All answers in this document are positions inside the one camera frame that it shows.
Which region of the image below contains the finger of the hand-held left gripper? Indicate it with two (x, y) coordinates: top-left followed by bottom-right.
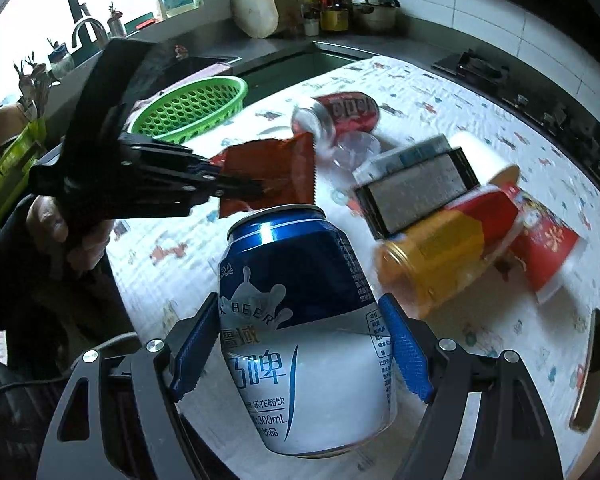
(117, 132), (226, 181)
(112, 172), (267, 221)

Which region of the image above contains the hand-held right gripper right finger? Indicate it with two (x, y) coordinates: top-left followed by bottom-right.
(377, 292), (566, 480)

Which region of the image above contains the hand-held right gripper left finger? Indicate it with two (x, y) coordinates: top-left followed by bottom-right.
(37, 291), (221, 480)

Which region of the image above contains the green plastic basket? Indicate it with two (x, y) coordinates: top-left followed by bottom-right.
(128, 76), (249, 143)

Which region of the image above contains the red snack packet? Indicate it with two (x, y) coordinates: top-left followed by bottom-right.
(211, 131), (317, 218)

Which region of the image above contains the blue and white beer can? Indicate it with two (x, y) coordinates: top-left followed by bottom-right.
(217, 204), (398, 458)

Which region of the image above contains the black box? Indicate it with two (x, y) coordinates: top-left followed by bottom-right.
(355, 147), (481, 240)

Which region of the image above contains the white and blue carton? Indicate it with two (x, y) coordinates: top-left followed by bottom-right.
(352, 135), (451, 186)

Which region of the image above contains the person's left hand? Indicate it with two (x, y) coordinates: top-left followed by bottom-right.
(25, 194), (113, 273)

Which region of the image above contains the small potted plant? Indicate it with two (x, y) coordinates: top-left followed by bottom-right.
(47, 40), (76, 78)

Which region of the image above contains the white printed cloth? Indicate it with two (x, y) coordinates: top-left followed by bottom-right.
(105, 55), (600, 480)

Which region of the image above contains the metal faucet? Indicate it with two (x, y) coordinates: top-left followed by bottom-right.
(70, 17), (108, 51)

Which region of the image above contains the deer figurine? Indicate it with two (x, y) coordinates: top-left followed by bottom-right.
(106, 2), (127, 38)

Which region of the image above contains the brown bowl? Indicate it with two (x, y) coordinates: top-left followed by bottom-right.
(0, 105), (33, 161)

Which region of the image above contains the yellow and red plastic jar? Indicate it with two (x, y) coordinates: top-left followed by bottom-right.
(375, 184), (523, 320)

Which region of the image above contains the yellow-green plastic crate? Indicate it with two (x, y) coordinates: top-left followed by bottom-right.
(0, 117), (48, 238)

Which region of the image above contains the sink basin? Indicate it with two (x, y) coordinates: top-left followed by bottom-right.
(240, 40), (366, 106)

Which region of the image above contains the round wooden chopping block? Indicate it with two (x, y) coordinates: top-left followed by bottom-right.
(230, 0), (301, 39)

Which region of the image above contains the clear plastic cup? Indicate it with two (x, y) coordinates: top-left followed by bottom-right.
(316, 130), (382, 168)

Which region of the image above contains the red cola can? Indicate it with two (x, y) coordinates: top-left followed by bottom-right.
(291, 91), (381, 142)

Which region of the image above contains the red paper cup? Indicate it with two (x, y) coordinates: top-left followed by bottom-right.
(500, 182), (588, 306)

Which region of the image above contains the white paper cup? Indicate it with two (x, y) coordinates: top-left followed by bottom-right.
(447, 131), (522, 188)

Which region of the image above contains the yellow oil bottle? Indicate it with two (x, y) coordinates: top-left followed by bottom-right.
(320, 2), (351, 33)

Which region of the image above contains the metal pot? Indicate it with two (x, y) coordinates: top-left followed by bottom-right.
(352, 0), (401, 35)

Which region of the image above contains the black gas stove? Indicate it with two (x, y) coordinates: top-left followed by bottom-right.
(431, 49), (600, 161)

